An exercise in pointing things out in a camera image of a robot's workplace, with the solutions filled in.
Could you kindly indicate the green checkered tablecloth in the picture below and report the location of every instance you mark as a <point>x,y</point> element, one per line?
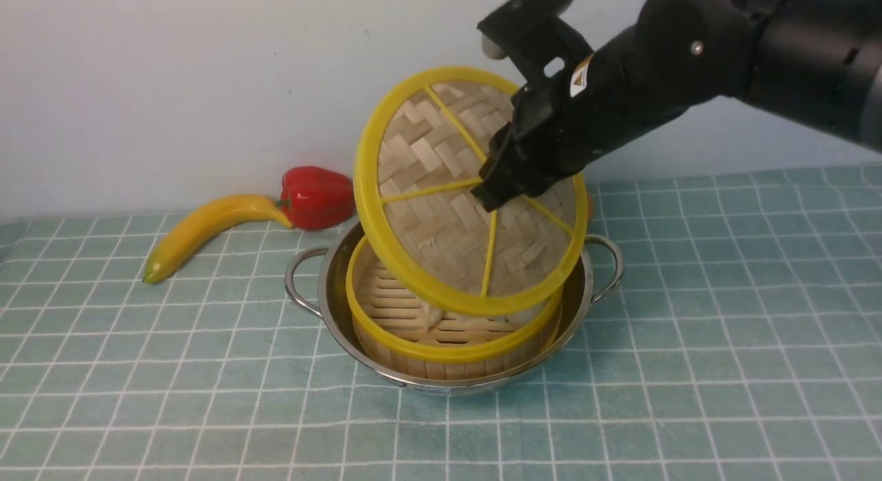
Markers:
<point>743,344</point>

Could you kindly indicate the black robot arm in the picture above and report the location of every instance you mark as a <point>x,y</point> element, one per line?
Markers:
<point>814,62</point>

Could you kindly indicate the stainless steel two-handled pot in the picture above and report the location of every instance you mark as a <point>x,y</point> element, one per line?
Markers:
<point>333,309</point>

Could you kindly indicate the yellow rimmed woven steamer lid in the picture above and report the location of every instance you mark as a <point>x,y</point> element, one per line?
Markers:
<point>416,164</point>

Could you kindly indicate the red bell pepper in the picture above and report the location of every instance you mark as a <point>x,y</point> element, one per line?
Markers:
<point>313,198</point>

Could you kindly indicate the bamboo steamer basket yellow rim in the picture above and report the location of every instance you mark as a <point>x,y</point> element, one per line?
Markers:
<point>388,320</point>

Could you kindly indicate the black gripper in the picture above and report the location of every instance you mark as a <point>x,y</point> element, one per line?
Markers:
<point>677,55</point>

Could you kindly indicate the white dumpling lower left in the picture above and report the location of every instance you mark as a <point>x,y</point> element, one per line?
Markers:
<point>431,316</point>

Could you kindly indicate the yellow banana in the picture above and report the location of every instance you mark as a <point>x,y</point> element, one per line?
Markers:
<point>203,224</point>

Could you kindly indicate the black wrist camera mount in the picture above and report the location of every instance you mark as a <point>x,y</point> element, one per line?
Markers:
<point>531,34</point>

